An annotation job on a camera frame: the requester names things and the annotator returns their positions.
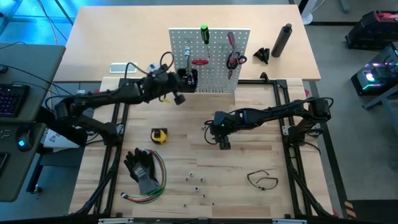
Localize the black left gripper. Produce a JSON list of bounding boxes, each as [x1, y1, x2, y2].
[[144, 66, 187, 106]]

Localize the red T-handle hex key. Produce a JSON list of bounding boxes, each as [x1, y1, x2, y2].
[[191, 58, 210, 78]]

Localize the yellow tape measure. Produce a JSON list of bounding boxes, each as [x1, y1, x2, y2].
[[150, 128, 169, 145]]

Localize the green black screwdriver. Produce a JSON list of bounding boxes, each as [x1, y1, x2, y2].
[[200, 24, 211, 59]]

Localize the white perforated pegboard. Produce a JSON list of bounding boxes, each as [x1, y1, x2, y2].
[[169, 27, 251, 94]]

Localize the purple red handled scissors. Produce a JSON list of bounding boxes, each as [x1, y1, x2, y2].
[[226, 51, 248, 70]]

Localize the red handled screwdriver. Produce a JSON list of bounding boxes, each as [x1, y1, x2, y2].
[[226, 31, 239, 53]]

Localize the black plastic bin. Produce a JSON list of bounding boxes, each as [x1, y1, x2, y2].
[[176, 68, 199, 93]]

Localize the white rectangular phone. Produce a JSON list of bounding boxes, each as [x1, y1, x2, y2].
[[109, 62, 139, 74]]

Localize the light wooden desk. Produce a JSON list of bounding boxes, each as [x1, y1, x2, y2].
[[53, 4, 322, 82]]

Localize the black safety glasses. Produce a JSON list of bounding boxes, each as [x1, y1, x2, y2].
[[247, 169, 279, 192]]

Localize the black grey work glove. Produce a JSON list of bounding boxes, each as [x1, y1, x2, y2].
[[123, 147, 161, 196]]

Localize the small black angular object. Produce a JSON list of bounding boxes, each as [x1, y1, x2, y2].
[[252, 47, 271, 65]]

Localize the black cylindrical bottle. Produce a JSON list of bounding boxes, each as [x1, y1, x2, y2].
[[271, 23, 294, 58]]

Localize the white box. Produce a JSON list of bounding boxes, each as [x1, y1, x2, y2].
[[42, 127, 88, 150]]

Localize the grey desk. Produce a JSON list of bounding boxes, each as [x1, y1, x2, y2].
[[0, 43, 67, 203]]

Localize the black computer mouse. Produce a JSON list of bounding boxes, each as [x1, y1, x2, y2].
[[15, 129, 34, 152]]

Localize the black keyboard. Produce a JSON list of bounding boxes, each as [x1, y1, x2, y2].
[[0, 83, 31, 118]]

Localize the computer case with lights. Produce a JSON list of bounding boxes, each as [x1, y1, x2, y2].
[[350, 42, 398, 96]]

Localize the black platform striped corner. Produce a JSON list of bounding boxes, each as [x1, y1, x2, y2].
[[343, 198, 398, 224]]

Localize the black crate red lid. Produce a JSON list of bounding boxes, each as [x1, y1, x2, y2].
[[345, 10, 398, 51]]

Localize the black aluminium frame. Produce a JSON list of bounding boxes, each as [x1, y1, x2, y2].
[[70, 77, 336, 218]]

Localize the red green yellow wire bundle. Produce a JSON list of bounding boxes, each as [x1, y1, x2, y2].
[[120, 149, 167, 205]]

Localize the black cable harness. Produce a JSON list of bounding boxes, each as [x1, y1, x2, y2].
[[287, 147, 331, 217], [70, 146, 121, 216]]

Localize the white metal bracket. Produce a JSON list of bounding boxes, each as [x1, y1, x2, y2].
[[98, 218, 134, 224], [272, 218, 308, 224]]

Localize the white pedestal base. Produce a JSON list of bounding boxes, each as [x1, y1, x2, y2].
[[300, 0, 318, 26]]

